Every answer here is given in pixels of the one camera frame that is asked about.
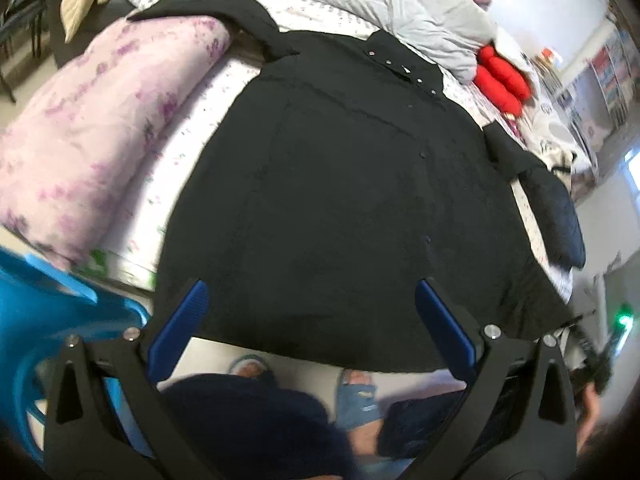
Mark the slipper foot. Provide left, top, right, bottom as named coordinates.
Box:
left=228, top=354, right=271, bottom=378
left=335, top=368, right=383, bottom=456

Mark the cherry print bed sheet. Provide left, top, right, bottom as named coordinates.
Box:
left=94, top=0, right=576, bottom=302

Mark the pink floral rolled quilt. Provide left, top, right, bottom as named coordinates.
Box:
left=1, top=16, right=232, bottom=270

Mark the red plush toy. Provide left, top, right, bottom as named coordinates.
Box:
left=473, top=44, right=532, bottom=118

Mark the left slipper foot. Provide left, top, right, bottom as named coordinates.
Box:
left=228, top=354, right=271, bottom=378

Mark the person's right hand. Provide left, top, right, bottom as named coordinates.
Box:
left=576, top=382, right=601, bottom=454

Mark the grey white duvet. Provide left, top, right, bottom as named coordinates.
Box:
left=316, top=0, right=497, bottom=84

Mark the right slipper foot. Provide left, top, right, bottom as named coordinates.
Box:
left=335, top=368, right=383, bottom=456

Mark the bookshelf with books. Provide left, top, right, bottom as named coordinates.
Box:
left=549, top=16, right=640, bottom=134

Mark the blue plastic stool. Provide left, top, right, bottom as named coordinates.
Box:
left=1, top=249, right=150, bottom=465

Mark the patterned white pillow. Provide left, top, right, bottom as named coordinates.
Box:
left=494, top=27, right=596, bottom=193

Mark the large black coat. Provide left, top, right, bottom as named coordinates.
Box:
left=137, top=0, right=584, bottom=373

